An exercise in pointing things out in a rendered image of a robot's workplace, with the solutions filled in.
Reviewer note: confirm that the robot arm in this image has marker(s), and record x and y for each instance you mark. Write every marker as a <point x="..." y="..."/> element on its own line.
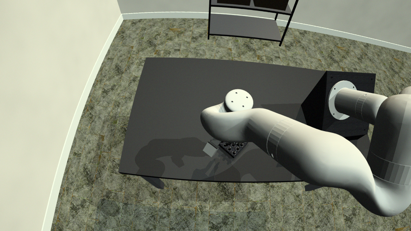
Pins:
<point x="381" y="183"/>

